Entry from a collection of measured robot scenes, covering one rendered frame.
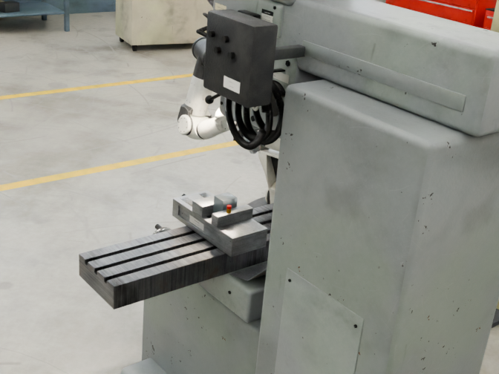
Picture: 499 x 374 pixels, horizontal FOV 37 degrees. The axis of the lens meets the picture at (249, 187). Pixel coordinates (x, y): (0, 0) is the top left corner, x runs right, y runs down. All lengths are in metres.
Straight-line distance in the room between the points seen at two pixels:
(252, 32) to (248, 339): 1.09
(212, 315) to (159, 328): 0.42
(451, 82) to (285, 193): 0.57
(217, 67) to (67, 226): 2.75
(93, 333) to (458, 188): 2.24
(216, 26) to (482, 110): 0.70
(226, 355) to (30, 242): 2.04
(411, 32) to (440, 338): 0.80
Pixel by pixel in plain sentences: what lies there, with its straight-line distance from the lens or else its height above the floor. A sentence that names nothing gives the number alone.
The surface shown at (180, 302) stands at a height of 0.57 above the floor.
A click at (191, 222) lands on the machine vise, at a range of 2.59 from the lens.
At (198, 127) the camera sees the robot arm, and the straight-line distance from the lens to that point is 2.84.
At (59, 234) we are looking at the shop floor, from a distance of 4.51.
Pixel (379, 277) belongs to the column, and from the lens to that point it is 1.87.
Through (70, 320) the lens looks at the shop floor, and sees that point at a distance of 3.74.
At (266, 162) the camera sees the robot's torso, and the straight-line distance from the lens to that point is 3.28.
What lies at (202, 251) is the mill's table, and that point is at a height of 0.90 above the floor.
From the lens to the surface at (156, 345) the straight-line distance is 3.09.
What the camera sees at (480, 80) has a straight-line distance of 1.73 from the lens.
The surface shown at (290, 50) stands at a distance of 2.06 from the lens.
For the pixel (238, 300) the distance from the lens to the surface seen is 2.47.
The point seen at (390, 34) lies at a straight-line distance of 1.88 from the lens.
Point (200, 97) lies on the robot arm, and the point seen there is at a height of 1.25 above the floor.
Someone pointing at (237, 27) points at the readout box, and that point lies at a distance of 1.90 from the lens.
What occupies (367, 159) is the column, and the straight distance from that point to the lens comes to 1.81.
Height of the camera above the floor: 2.09
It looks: 24 degrees down
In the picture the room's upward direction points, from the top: 5 degrees clockwise
